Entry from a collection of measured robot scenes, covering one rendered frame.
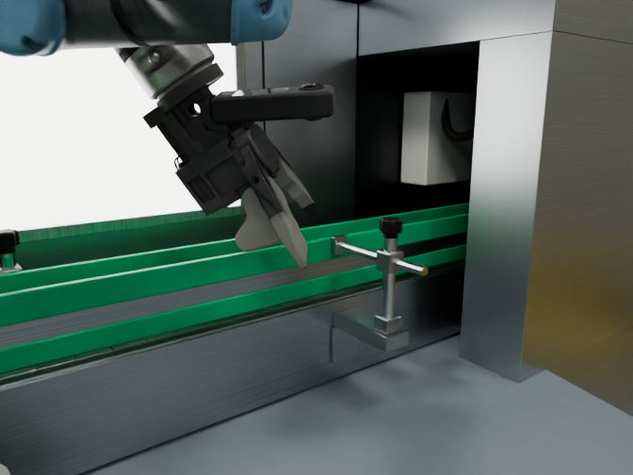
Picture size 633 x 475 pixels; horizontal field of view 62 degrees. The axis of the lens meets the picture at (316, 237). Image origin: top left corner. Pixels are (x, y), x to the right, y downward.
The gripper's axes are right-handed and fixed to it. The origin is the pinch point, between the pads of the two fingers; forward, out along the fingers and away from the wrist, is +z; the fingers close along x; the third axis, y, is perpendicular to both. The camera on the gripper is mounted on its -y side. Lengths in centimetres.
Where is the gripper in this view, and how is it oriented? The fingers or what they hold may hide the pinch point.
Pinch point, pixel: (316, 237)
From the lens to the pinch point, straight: 55.8
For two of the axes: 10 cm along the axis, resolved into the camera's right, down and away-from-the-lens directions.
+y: -8.4, 4.9, 2.3
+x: -0.4, 3.6, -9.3
